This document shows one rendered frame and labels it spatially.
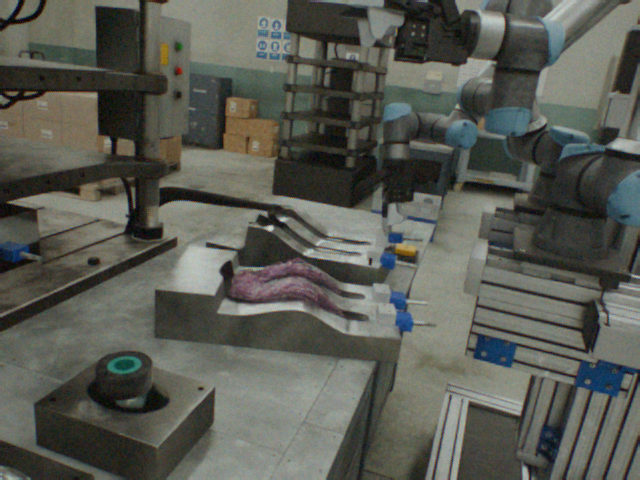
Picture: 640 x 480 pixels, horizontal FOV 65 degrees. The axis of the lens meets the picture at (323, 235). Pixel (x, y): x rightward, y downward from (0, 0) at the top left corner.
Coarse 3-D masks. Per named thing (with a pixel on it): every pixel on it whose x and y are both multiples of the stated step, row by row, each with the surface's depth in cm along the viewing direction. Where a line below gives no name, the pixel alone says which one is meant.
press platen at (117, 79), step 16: (0, 64) 108; (16, 64) 115; (32, 64) 123; (48, 64) 133; (64, 64) 145; (0, 80) 108; (16, 80) 112; (32, 80) 116; (48, 80) 120; (64, 80) 124; (80, 80) 129; (96, 80) 134; (112, 80) 138; (128, 80) 141; (144, 80) 143; (160, 80) 146; (16, 96) 173; (32, 96) 171
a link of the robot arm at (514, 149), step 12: (492, 0) 142; (504, 0) 137; (504, 12) 137; (540, 120) 157; (528, 132) 156; (540, 132) 157; (504, 144) 167; (516, 144) 161; (528, 144) 158; (516, 156) 165; (528, 156) 159
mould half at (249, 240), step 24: (288, 216) 151; (216, 240) 145; (240, 240) 148; (264, 240) 138; (288, 240) 138; (312, 240) 146; (360, 240) 151; (240, 264) 142; (264, 264) 140; (312, 264) 135; (336, 264) 133; (360, 264) 131
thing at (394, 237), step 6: (378, 228) 144; (390, 228) 146; (378, 234) 144; (384, 234) 143; (390, 234) 143; (396, 234) 143; (402, 234) 143; (378, 240) 144; (384, 240) 143; (390, 240) 143; (396, 240) 143; (402, 240) 143; (408, 240) 144; (414, 240) 143; (420, 240) 142; (378, 246) 144; (384, 246) 144
